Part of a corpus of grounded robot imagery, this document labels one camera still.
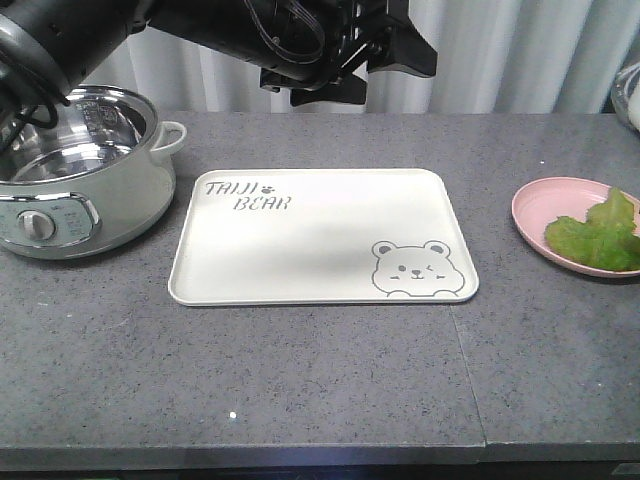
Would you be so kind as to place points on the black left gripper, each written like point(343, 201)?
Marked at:
point(313, 48)

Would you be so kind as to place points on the cream bear serving tray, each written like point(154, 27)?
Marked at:
point(321, 236)

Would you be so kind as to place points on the pink round plate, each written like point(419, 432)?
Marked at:
point(542, 201)

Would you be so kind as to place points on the green lettuce leaf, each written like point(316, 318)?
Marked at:
point(605, 240)

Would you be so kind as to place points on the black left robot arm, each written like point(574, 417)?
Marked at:
point(48, 48)

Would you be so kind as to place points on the pale green electric cooking pot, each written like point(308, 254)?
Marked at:
point(103, 176)

